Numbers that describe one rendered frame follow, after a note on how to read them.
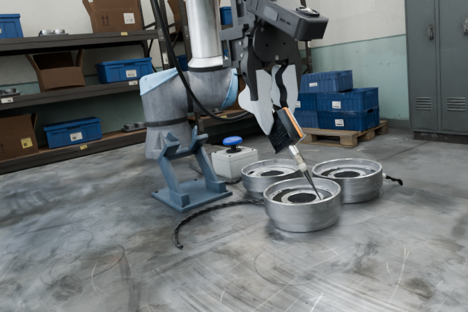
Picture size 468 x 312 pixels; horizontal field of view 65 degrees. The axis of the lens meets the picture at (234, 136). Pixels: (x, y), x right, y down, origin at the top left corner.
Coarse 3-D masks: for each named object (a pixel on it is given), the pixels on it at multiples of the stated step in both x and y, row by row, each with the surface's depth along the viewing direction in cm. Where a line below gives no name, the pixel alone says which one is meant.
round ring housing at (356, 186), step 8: (336, 160) 62; (344, 160) 62; (352, 160) 62; (360, 160) 61; (368, 160) 60; (320, 168) 62; (328, 168) 62; (368, 168) 60; (376, 168) 58; (320, 176) 55; (328, 176) 58; (336, 176) 60; (344, 176) 60; (352, 176) 59; (360, 176) 53; (368, 176) 53; (376, 176) 54; (344, 184) 53; (352, 184) 53; (360, 184) 53; (368, 184) 53; (376, 184) 54; (344, 192) 53; (352, 192) 53; (360, 192) 53; (368, 192) 53; (376, 192) 55; (344, 200) 54; (352, 200) 54; (360, 200) 54; (368, 200) 54
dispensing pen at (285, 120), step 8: (272, 112) 52; (280, 112) 50; (280, 120) 50; (288, 120) 50; (272, 128) 51; (280, 128) 50; (288, 128) 49; (272, 136) 52; (280, 136) 50; (288, 136) 49; (296, 136) 49; (272, 144) 52; (280, 144) 51; (288, 144) 50; (280, 152) 52; (296, 152) 50; (296, 160) 50; (304, 168) 49; (312, 184) 49; (320, 200) 48
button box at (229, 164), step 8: (216, 152) 78; (224, 152) 77; (232, 152) 75; (240, 152) 75; (248, 152) 74; (256, 152) 76; (216, 160) 77; (224, 160) 74; (232, 160) 73; (240, 160) 74; (248, 160) 75; (256, 160) 76; (216, 168) 77; (224, 168) 74; (232, 168) 73; (240, 168) 74; (224, 176) 75; (232, 176) 73; (240, 176) 74
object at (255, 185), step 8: (264, 160) 68; (272, 160) 68; (280, 160) 68; (288, 160) 67; (248, 168) 66; (256, 168) 68; (264, 168) 67; (288, 168) 66; (296, 168) 65; (248, 176) 60; (256, 176) 59; (264, 176) 59; (272, 176) 58; (280, 176) 58; (288, 176) 59; (296, 176) 60; (248, 184) 61; (256, 184) 59; (264, 184) 59; (248, 192) 63; (256, 192) 61
